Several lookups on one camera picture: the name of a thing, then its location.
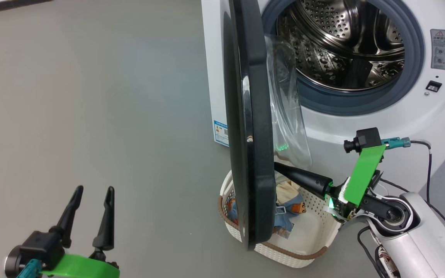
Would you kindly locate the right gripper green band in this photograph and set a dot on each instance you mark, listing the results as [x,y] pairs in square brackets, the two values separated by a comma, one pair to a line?
[365,173]

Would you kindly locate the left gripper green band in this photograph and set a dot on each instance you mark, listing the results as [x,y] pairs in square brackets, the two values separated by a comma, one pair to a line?
[75,266]

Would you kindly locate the cream and blue garment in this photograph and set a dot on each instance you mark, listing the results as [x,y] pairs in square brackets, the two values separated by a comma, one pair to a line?
[286,191]

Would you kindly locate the blue garment with orange print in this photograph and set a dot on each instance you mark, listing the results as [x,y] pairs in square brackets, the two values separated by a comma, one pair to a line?
[290,210]

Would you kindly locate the round black glass washer door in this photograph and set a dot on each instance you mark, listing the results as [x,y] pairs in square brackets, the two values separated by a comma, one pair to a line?
[253,116]

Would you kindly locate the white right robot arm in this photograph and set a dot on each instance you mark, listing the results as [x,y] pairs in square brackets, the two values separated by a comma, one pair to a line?
[431,239]

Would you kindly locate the white front-load washing machine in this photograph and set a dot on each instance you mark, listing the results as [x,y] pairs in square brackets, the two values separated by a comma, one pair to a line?
[361,131]

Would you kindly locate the grey rubber door gasket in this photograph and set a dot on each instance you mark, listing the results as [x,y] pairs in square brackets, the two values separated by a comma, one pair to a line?
[361,101]

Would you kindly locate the stainless steel washing machine drum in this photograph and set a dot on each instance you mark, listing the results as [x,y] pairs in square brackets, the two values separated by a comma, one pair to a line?
[323,50]

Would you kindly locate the black door latch socket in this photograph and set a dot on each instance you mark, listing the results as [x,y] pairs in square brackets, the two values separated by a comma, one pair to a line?
[433,86]

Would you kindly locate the cream perforated laundry basket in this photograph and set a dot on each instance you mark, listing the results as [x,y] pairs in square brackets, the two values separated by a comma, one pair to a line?
[315,231]

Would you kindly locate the paper basket product sticker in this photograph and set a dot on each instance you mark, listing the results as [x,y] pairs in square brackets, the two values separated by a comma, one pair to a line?
[284,231]

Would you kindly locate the blue energy label sticker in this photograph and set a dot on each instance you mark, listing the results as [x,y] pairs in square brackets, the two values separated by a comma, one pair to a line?
[220,133]

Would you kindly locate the grey warning label sticker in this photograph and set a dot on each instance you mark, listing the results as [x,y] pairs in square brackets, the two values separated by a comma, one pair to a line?
[439,49]

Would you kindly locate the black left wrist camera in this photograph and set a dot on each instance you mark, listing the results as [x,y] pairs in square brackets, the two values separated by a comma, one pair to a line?
[43,247]

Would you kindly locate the teal left camera connector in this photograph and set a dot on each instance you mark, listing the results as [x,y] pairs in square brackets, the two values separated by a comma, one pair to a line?
[29,269]

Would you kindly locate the teal camera connector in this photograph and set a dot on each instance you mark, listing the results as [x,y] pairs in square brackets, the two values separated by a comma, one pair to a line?
[29,269]
[395,143]

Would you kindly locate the teal right camera connector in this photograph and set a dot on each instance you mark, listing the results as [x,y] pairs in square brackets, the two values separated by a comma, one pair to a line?
[395,143]

